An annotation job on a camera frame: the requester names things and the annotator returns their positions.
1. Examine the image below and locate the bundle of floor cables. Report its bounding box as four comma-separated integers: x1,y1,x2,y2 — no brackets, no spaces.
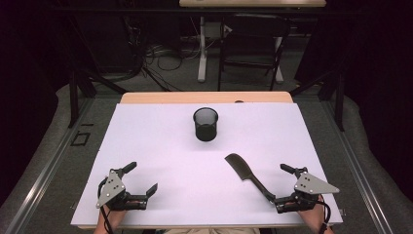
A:
123,16,203,93

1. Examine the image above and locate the person's left hand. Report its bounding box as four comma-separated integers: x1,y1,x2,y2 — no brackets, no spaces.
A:
102,205,130,225

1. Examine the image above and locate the black folding chair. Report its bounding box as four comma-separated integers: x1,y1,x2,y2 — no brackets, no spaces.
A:
216,13,292,93

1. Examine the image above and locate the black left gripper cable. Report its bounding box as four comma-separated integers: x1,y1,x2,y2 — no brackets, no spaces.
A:
96,176,115,234

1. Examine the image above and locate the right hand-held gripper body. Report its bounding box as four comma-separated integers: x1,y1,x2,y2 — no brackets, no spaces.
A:
289,172,341,212

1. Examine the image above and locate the person's right hand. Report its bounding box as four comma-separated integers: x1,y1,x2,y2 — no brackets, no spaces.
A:
297,194,326,225

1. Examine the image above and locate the aluminium floor rail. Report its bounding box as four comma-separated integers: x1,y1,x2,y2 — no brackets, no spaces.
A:
320,97,394,234
3,97,95,234

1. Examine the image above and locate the white table mat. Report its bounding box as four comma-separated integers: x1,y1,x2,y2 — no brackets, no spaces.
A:
70,102,344,227

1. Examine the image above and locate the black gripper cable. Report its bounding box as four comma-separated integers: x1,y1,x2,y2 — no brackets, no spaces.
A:
316,198,332,234
96,176,115,234

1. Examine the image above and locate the black metal stand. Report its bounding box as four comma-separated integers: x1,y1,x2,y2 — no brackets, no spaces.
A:
66,16,130,130
289,68,346,133

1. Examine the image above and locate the light desk with white legs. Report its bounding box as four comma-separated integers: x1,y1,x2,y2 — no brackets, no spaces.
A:
178,0,327,84

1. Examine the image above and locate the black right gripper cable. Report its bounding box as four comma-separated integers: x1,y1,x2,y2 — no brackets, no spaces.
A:
316,198,332,234

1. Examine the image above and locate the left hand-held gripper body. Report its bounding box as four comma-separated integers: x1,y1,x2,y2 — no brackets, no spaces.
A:
95,169,149,212

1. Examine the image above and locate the black mesh cup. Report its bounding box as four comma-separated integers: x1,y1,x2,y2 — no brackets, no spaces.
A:
192,106,219,142

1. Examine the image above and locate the black spatula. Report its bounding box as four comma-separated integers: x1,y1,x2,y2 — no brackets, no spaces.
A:
224,153,278,204

